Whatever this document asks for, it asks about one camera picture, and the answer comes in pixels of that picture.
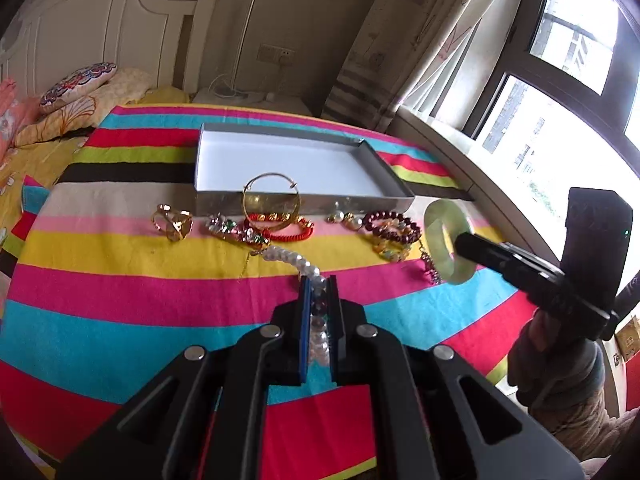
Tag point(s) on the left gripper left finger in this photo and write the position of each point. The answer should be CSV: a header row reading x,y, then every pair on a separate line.
x,y
289,362

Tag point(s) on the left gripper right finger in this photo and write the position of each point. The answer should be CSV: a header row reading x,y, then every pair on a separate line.
x,y
344,316

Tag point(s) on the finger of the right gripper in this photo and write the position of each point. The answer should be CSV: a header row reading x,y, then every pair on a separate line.
x,y
516,266

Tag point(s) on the white pearl necklace green pendant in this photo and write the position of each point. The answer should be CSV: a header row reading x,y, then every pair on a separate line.
x,y
313,325

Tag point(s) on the silver pink brooch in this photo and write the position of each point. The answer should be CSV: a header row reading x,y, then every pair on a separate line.
x,y
430,271

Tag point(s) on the green jade bangle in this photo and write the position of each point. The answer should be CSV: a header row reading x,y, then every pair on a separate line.
x,y
444,221

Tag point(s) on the enamel flower hair clip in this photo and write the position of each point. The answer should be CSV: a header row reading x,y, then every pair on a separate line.
x,y
238,233

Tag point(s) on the gold bangle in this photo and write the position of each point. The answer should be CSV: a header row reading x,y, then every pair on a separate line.
x,y
278,208

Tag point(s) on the pearl earrings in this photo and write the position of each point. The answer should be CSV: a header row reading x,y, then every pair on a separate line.
x,y
346,219

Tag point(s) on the right plaid sleeve forearm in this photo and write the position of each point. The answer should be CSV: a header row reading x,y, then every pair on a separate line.
x,y
586,429

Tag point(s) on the grey gloved right hand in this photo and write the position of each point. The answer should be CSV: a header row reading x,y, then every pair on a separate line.
x,y
550,370

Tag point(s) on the grey shallow cardboard box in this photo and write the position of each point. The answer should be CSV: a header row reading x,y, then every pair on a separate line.
x,y
332,172

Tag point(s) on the colourful striped bed sheet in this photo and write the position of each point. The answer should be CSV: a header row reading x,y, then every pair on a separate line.
x,y
100,301

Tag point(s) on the white bedside table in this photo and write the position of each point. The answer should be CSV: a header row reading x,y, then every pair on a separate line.
x,y
258,100

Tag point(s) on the striped patterned curtain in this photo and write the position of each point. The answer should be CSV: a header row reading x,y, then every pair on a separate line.
x,y
401,47

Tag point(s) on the white slim desk lamp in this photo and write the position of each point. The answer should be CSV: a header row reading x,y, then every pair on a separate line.
x,y
225,87

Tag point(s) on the yellow patterned pillow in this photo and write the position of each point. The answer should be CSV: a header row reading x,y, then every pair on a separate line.
x,y
128,85

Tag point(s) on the embroidered round cushion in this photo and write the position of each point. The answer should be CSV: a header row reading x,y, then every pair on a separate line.
x,y
76,85

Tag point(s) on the pink folded quilt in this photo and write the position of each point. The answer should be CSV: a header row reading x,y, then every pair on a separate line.
x,y
15,113

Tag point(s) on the white bed headboard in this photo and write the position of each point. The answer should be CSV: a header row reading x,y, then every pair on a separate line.
x,y
165,38

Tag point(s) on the dark window frame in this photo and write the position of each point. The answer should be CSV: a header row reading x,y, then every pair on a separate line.
x,y
581,54

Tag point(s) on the wall socket panel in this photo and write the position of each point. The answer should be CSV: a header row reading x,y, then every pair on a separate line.
x,y
267,53

